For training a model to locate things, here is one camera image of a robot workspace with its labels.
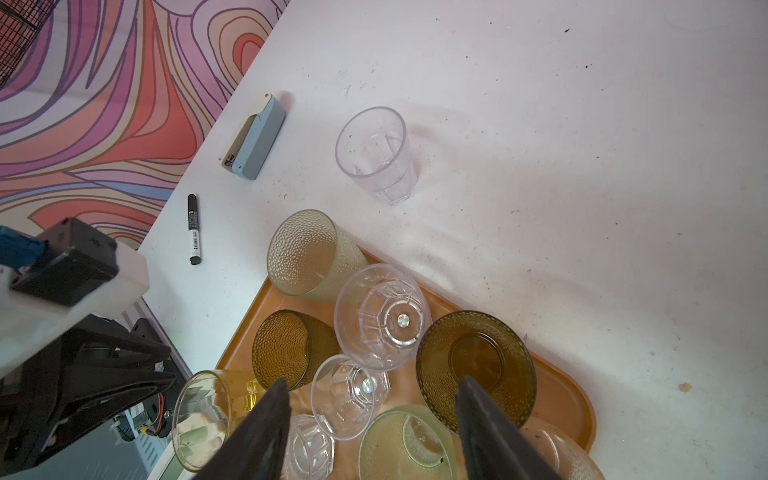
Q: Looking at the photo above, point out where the clear wide glass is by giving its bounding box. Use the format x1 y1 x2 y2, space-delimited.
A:
282 414 335 480

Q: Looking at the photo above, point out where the brown textured cup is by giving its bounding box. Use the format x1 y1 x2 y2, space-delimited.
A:
415 310 537 434

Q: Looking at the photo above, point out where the small clear glass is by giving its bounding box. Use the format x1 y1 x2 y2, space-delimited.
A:
310 355 391 441

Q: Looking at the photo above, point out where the clear glass back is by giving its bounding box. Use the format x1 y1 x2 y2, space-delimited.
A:
334 106 418 205

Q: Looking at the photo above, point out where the black marker pen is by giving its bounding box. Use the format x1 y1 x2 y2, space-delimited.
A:
187 194 202 266

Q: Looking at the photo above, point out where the black wire basket left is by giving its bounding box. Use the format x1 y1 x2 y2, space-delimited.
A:
0 0 59 87

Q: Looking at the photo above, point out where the olive textured cup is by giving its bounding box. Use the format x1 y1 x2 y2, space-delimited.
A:
252 309 341 391

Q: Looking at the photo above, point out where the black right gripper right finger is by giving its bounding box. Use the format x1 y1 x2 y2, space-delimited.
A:
456 376 559 479

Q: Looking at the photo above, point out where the pink textured cup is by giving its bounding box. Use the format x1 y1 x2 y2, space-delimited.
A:
521 417 605 480

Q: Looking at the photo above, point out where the orange plastic tray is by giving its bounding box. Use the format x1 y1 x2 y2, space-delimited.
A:
217 279 597 479

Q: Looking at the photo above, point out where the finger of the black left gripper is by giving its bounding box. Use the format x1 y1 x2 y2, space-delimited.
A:
59 315 171 371
23 370 176 468

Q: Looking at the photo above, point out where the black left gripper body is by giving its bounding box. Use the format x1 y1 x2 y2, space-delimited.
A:
1 339 66 474

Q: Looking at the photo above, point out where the pale green textured cup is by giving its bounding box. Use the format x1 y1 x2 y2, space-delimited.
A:
358 404 458 479

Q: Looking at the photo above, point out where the pale yellow frosted cup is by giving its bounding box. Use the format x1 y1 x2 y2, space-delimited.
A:
266 209 369 303

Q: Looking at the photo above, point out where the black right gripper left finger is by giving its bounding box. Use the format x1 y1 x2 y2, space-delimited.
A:
193 378 291 480

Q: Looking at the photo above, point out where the blue white stapler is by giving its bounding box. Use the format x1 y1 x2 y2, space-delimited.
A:
220 92 286 180

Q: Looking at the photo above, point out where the yellow amber glass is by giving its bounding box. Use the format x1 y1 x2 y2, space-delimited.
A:
172 369 266 473

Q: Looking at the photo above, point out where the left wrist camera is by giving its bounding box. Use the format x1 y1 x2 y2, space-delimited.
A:
1 217 150 376

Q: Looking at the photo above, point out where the clear faceted glass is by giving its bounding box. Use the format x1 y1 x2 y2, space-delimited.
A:
334 263 432 372

